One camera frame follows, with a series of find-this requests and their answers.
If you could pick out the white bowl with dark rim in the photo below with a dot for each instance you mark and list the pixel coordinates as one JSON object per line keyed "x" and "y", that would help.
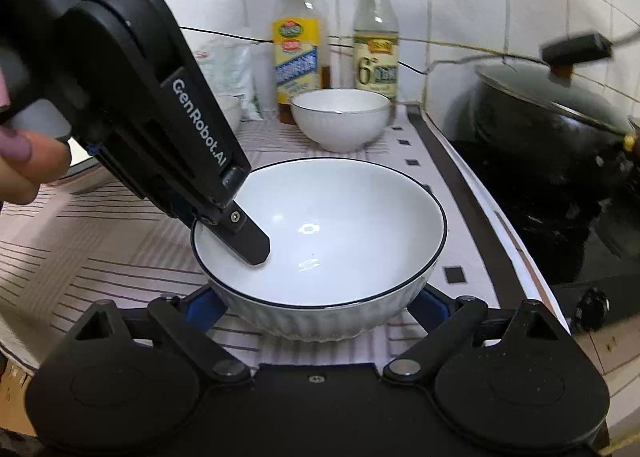
{"x": 340, "y": 237}
{"x": 340, "y": 127}

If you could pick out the glass pot lid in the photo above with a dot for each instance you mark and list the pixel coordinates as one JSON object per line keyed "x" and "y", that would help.
{"x": 550, "y": 92}

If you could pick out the clear vinegar bottle yellow cap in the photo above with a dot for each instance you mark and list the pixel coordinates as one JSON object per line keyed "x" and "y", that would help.
{"x": 376, "y": 62}

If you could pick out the person's left hand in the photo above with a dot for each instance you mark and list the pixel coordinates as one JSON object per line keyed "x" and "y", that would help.
{"x": 30, "y": 162}

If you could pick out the black cooking pot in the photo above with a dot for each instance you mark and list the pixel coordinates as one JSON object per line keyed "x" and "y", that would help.
{"x": 540, "y": 162}

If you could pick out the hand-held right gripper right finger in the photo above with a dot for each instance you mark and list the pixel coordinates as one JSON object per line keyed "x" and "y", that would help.
{"x": 432, "y": 309}

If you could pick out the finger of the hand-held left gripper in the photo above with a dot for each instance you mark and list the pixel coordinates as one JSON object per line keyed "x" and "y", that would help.
{"x": 247, "y": 242}

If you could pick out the yellow label oil bottle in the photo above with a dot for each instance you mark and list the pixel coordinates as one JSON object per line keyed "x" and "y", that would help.
{"x": 297, "y": 62}

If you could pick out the white plastic bag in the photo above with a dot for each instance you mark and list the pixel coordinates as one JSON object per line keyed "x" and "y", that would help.
{"x": 225, "y": 72}

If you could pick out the black gas stove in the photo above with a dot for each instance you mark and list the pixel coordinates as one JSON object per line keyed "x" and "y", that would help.
{"x": 620, "y": 262}

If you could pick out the striped tablecloth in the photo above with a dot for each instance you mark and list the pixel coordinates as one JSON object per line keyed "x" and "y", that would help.
{"x": 125, "y": 247}

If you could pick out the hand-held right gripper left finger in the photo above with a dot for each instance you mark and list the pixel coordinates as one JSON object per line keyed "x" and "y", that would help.
{"x": 205, "y": 308}

